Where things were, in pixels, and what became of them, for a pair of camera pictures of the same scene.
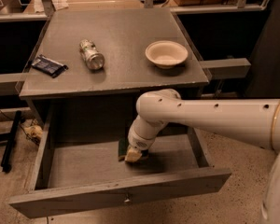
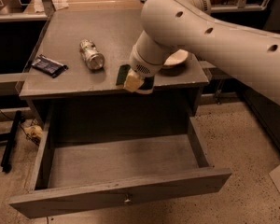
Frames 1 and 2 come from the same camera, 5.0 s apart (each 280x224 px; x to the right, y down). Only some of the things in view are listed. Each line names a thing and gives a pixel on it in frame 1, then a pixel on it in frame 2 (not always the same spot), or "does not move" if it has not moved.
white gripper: (139, 143) to (142, 67)
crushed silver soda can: (91, 55) does not move
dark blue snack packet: (49, 65) does not move
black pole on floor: (6, 164) does not move
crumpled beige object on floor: (35, 131) does not move
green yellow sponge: (127, 152) to (133, 80)
